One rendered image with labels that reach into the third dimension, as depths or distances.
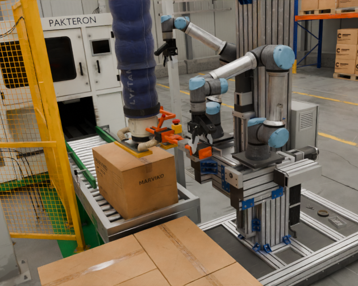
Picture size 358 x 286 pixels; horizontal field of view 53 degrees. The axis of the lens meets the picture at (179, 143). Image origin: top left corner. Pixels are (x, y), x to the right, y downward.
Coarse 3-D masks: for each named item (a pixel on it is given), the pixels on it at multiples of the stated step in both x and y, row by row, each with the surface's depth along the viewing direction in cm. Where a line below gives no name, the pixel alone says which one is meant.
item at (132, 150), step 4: (124, 140) 233; (116, 144) 231; (120, 144) 227; (124, 144) 225; (136, 144) 216; (124, 148) 221; (128, 148) 219; (132, 148) 217; (136, 148) 216; (128, 152) 218; (132, 152) 213; (136, 152) 211; (140, 152) 211; (144, 152) 211; (148, 152) 211; (136, 156) 209; (140, 156) 208
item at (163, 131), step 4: (160, 128) 206; (164, 128) 207; (168, 128) 207; (156, 132) 201; (160, 132) 203; (164, 132) 199; (168, 132) 200; (172, 132) 202; (156, 136) 204; (160, 136) 199; (160, 140) 200; (164, 140) 200
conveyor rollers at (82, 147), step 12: (72, 144) 420; (84, 144) 417; (96, 144) 414; (84, 156) 383; (84, 180) 323; (96, 180) 319; (96, 192) 294; (108, 204) 273; (108, 216) 263; (120, 216) 257
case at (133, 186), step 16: (112, 144) 282; (96, 160) 276; (112, 160) 250; (128, 160) 247; (144, 160) 245; (160, 160) 244; (112, 176) 251; (128, 176) 234; (144, 176) 240; (160, 176) 247; (112, 192) 260; (128, 192) 237; (144, 192) 244; (160, 192) 251; (176, 192) 258; (128, 208) 240; (144, 208) 247; (160, 208) 254
